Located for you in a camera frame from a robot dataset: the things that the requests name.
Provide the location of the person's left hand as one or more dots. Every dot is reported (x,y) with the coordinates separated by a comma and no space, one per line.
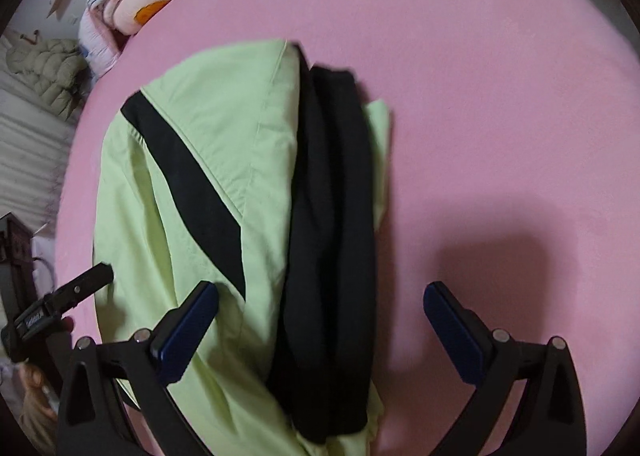
(37,396)

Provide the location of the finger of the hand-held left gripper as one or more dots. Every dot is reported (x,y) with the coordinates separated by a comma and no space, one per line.
(85,283)

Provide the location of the white pillow with blue print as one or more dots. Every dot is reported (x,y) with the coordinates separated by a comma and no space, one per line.
(97,46)

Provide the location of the beige puffer jacket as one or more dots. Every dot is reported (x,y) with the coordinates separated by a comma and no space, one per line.
(45,66)

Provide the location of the dark wooden stand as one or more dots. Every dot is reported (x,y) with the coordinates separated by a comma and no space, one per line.
(12,261)

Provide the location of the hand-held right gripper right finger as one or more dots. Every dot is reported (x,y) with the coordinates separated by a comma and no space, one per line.
(452,331)

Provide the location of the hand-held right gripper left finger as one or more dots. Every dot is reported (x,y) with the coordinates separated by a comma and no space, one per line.
(192,328)

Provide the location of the green and black hooded jacket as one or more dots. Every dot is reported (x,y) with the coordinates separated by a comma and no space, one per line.
(210,86)

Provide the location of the pink bed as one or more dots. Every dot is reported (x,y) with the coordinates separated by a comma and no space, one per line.
(475,111)

